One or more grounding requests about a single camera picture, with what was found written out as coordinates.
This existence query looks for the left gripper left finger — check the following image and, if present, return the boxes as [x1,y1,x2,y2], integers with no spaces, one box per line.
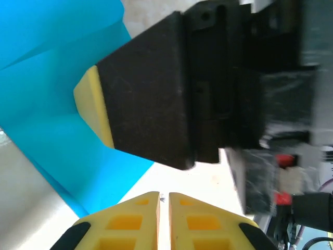
[50,192,160,250]

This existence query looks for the blue cloth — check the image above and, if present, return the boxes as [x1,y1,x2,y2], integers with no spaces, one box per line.
[0,0,157,218]

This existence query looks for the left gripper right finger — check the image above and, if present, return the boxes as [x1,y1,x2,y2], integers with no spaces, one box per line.
[169,192,278,250]

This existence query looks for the thin black right gripper cable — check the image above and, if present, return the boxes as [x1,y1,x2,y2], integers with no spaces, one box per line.
[303,235,333,250]

